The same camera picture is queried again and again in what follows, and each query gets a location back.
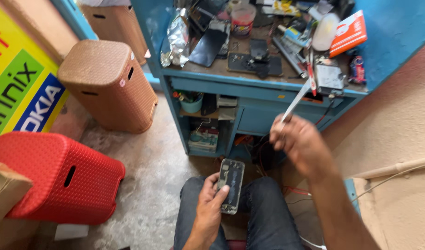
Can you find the person's dark jeans legs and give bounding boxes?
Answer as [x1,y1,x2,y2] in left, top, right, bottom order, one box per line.
[173,176,305,250]

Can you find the grey metal bar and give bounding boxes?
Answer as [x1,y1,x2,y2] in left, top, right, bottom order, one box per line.
[272,36,307,78]

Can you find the person's left hand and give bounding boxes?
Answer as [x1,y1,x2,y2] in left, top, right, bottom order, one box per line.
[195,172,231,237]

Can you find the silver metal tweezers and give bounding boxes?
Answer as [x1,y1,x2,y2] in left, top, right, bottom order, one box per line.
[280,78,312,124]

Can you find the black phone screen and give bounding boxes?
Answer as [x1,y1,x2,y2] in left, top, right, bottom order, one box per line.
[189,28,229,68]

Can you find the white and green carton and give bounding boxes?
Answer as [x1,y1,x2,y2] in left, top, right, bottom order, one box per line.
[188,127,220,153]

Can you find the white plastic bottle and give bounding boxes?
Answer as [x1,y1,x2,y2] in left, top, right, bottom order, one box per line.
[311,13,341,52]

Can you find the white cable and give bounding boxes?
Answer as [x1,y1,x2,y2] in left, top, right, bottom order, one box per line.
[299,236,327,250]

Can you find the yellow printed signboard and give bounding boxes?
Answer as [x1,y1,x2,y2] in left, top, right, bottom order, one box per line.
[0,0,70,143]

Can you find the white paper sheet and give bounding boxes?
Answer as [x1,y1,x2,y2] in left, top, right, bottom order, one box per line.
[54,224,90,241]

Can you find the beige pipe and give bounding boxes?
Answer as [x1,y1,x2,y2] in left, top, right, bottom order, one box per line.
[349,155,425,180]

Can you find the red and blue pack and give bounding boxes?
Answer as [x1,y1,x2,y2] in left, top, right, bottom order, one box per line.
[348,56,367,85]

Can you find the teal cup with tools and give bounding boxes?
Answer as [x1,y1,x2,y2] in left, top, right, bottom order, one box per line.
[173,91,204,114]

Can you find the dark phone part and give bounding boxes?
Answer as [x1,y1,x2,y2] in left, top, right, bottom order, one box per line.
[250,38,269,62]

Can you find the silver foil bag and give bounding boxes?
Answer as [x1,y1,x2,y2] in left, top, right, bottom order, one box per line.
[160,9,191,69]

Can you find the silver metal device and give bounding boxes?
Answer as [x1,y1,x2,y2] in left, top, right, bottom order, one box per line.
[315,64,346,96]

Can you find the brown plastic stool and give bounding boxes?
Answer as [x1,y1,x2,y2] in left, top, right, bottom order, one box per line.
[57,39,159,134]
[79,2,149,66]

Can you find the orange and white box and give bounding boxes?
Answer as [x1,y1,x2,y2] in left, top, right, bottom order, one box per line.
[329,10,368,58]

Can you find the clear jar with red label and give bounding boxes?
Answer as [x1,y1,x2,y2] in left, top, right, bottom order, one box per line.
[230,3,257,38]

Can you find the phone body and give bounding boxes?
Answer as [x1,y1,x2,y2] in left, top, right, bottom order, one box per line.
[217,159,246,215]

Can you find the red plastic stool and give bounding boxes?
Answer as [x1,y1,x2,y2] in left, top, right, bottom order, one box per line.
[0,131,126,225]

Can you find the black pouch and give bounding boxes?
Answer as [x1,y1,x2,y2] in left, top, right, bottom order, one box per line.
[201,93,218,116]

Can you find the person's right hand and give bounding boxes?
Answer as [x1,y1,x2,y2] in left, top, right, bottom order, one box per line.
[269,114,334,182]

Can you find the brown cardboard box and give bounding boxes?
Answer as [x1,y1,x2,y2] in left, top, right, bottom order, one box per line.
[0,160,33,230]

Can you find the red wires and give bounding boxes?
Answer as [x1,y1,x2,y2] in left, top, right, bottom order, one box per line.
[283,186,312,197]

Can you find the black repair mat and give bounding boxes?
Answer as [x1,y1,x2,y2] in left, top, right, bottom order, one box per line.
[227,53,283,78]

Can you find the blue wooden workbench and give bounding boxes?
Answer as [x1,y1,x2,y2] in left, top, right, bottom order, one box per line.
[131,0,425,162]

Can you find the red handled screwdriver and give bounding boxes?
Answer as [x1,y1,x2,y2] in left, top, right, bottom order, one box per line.
[308,49,318,97]

